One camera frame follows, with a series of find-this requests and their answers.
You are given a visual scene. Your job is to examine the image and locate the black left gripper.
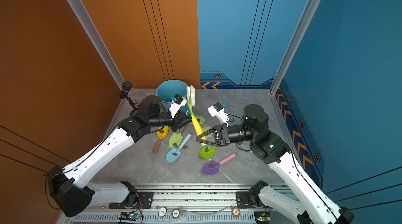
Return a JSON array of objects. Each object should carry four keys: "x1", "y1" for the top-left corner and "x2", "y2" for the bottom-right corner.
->
[{"x1": 149, "y1": 110, "x2": 194, "y2": 133}]

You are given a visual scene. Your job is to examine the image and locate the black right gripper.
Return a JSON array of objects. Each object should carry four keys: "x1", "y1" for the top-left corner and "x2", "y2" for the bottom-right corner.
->
[{"x1": 199, "y1": 126, "x2": 259, "y2": 149}]

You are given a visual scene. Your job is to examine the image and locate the green trowel yellow blue handle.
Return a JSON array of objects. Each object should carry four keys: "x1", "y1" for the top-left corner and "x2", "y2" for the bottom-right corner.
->
[{"x1": 187, "y1": 95, "x2": 208, "y2": 144}]

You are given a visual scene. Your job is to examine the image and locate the white cleaning brush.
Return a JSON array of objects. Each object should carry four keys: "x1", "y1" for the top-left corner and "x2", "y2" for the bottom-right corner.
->
[{"x1": 186, "y1": 85, "x2": 196, "y2": 107}]

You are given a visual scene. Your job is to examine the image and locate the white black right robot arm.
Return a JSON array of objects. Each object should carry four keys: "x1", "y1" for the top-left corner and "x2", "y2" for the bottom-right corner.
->
[{"x1": 196, "y1": 103, "x2": 354, "y2": 224}]

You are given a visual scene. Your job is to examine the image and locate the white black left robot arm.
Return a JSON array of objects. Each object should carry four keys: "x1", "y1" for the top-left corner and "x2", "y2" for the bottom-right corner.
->
[{"x1": 47, "y1": 95, "x2": 191, "y2": 217}]

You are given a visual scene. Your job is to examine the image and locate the light blue plastic bucket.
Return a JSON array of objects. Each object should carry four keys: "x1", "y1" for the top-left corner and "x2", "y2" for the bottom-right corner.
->
[{"x1": 156, "y1": 80, "x2": 188, "y2": 114}]

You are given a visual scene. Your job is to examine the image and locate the light blue trowel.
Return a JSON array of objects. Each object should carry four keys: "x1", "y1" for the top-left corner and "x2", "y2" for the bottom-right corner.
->
[{"x1": 165, "y1": 134, "x2": 192, "y2": 163}]

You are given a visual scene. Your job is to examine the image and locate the small brown chess piece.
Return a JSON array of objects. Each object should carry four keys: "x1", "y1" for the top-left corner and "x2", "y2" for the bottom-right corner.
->
[{"x1": 133, "y1": 100, "x2": 141, "y2": 107}]

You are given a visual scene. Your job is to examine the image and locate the black microphone on stand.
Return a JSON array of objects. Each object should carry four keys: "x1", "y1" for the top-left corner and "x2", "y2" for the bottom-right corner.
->
[{"x1": 120, "y1": 81, "x2": 139, "y2": 111}]

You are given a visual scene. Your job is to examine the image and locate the green trowel wooden handle centre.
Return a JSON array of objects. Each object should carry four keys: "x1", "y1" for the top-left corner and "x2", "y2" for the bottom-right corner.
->
[{"x1": 202, "y1": 127, "x2": 214, "y2": 138}]

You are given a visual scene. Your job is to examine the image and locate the green trowel wooden handle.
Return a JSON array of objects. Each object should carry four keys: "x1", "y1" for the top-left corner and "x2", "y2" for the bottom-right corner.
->
[
  {"x1": 169, "y1": 126, "x2": 186, "y2": 148},
  {"x1": 202, "y1": 127, "x2": 214, "y2": 138}
]

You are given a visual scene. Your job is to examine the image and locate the green trowel wooden handle left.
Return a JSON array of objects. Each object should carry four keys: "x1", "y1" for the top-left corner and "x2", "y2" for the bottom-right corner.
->
[{"x1": 169, "y1": 126, "x2": 186, "y2": 148}]

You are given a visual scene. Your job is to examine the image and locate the green trowel brown handle upper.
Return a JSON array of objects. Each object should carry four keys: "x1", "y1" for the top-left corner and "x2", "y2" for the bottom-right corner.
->
[{"x1": 195, "y1": 115, "x2": 206, "y2": 125}]

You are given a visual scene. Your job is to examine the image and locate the yellow trowel wooden handle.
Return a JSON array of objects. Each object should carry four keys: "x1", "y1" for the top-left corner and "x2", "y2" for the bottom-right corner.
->
[{"x1": 153, "y1": 126, "x2": 169, "y2": 153}]

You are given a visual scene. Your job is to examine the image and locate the lime trowel yellow handle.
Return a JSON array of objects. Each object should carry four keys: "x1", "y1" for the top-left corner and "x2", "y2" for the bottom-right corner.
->
[{"x1": 199, "y1": 145, "x2": 216, "y2": 159}]

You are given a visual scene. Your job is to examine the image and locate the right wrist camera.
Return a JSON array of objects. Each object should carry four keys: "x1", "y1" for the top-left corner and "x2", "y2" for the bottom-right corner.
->
[{"x1": 208, "y1": 102, "x2": 229, "y2": 125}]

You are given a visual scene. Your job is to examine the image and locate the purple trowel pink handle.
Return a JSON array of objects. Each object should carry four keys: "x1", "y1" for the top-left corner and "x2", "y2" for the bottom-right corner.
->
[{"x1": 201, "y1": 153, "x2": 236, "y2": 175}]

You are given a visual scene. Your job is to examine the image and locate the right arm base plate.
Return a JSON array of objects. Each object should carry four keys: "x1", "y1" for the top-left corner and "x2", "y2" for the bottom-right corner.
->
[{"x1": 236, "y1": 191, "x2": 270, "y2": 209}]

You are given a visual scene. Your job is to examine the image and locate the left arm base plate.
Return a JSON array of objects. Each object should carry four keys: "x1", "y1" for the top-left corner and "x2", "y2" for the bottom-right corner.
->
[{"x1": 108, "y1": 192, "x2": 154, "y2": 210}]

